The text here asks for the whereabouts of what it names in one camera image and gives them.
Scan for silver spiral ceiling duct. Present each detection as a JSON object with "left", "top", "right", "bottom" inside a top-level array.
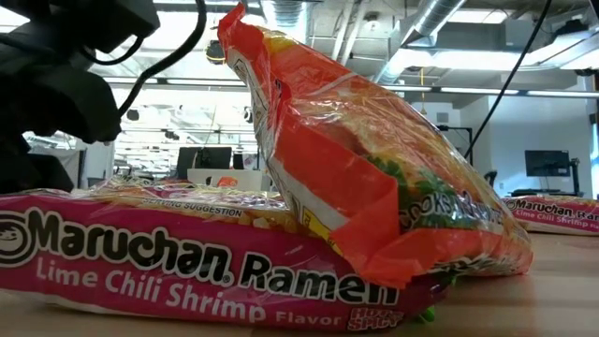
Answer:
[
  {"left": 261, "top": 0, "right": 313, "bottom": 29},
  {"left": 373, "top": 0, "right": 469, "bottom": 85}
]

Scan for black monitor stand desk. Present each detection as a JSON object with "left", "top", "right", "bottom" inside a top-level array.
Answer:
[{"left": 508, "top": 157, "right": 585, "bottom": 198}]

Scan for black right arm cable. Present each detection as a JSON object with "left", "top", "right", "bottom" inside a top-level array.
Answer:
[{"left": 464, "top": 0, "right": 553, "bottom": 160}]

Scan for black metal stand frame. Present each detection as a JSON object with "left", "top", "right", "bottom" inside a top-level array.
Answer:
[{"left": 437, "top": 124, "right": 474, "bottom": 165}]

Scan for black ceiling camera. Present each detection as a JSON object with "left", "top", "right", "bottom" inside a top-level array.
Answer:
[{"left": 205, "top": 39, "right": 226, "bottom": 66}]

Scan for pink green Maruchan ramen packet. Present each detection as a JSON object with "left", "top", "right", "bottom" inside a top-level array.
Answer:
[
  {"left": 503, "top": 195, "right": 599, "bottom": 237},
  {"left": 0, "top": 176, "right": 453, "bottom": 334}
]

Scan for black left wrist camera cable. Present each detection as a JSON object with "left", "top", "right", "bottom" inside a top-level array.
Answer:
[{"left": 79, "top": 0, "right": 208, "bottom": 118}]

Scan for white pillar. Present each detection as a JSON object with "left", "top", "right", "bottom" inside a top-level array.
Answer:
[{"left": 83, "top": 138, "right": 117, "bottom": 186}]

